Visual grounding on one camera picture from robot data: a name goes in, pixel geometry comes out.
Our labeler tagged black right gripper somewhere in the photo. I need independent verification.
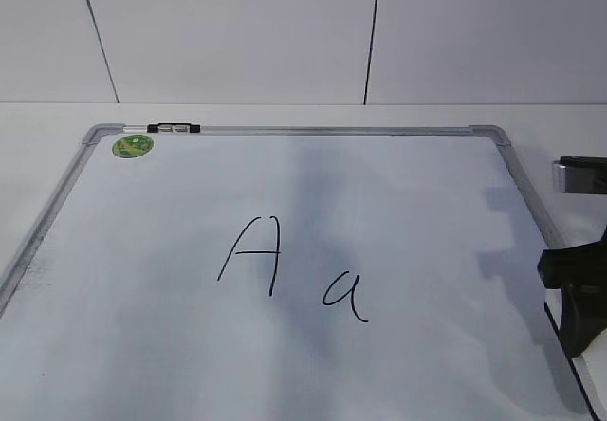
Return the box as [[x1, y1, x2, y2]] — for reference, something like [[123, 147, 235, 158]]
[[537, 241, 606, 357]]

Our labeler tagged white whiteboard eraser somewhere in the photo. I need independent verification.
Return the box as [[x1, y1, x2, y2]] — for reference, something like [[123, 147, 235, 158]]
[[544, 293, 606, 420]]

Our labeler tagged black and clear marker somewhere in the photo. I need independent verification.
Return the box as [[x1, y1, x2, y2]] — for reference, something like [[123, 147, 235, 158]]
[[122, 122, 201, 134]]

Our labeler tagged green round magnet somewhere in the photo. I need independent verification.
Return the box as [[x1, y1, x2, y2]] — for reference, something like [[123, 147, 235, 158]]
[[112, 135, 154, 158]]

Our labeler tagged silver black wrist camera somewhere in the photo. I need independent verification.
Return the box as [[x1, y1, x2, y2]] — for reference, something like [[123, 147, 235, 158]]
[[552, 156, 607, 195]]

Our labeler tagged whiteboard with aluminium frame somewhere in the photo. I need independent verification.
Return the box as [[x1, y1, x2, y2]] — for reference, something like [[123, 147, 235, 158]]
[[1, 125, 593, 420]]

